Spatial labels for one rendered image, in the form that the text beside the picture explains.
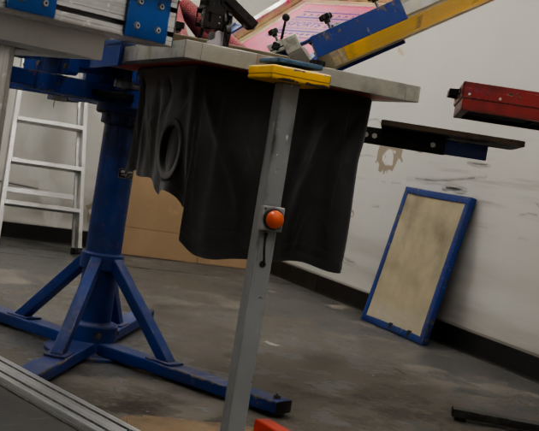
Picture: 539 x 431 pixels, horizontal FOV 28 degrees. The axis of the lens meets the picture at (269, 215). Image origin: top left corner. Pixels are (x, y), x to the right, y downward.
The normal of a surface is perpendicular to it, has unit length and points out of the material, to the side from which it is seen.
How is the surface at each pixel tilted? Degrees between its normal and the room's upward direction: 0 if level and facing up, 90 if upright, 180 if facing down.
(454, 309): 90
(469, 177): 90
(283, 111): 90
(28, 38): 90
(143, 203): 78
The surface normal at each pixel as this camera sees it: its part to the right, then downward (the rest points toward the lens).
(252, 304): 0.40, 0.10
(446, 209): -0.87, -0.29
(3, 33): 0.64, 0.14
